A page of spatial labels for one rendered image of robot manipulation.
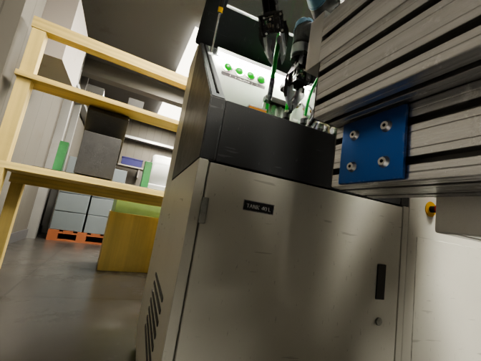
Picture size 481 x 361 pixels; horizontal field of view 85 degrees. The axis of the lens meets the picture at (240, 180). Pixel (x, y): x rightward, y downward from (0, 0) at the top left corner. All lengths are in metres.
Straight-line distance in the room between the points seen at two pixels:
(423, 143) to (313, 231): 0.48
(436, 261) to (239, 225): 0.71
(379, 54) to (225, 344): 0.63
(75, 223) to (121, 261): 1.81
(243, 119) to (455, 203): 0.47
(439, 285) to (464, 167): 0.86
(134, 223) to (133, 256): 0.33
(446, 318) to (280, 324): 0.62
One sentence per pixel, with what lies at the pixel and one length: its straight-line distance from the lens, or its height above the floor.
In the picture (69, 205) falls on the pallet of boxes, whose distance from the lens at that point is 4.67.
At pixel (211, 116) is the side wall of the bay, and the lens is 0.66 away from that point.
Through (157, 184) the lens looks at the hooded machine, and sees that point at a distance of 3.77.
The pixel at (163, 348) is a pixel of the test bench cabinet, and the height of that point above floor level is 0.37.
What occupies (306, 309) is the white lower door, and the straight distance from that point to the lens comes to 0.78.
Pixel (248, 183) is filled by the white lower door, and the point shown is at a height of 0.75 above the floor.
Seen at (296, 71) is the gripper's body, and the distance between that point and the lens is 1.04.
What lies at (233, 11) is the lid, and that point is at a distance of 1.36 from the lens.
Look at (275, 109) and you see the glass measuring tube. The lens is 1.35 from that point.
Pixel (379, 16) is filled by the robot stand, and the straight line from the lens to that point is 0.38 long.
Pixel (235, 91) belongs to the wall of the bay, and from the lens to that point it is 1.33.
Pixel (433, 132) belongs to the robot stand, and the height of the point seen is 0.77.
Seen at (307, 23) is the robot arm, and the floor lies 1.43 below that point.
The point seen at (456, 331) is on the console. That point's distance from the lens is 1.23.
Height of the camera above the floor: 0.65
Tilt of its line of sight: 9 degrees up
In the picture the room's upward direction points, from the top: 9 degrees clockwise
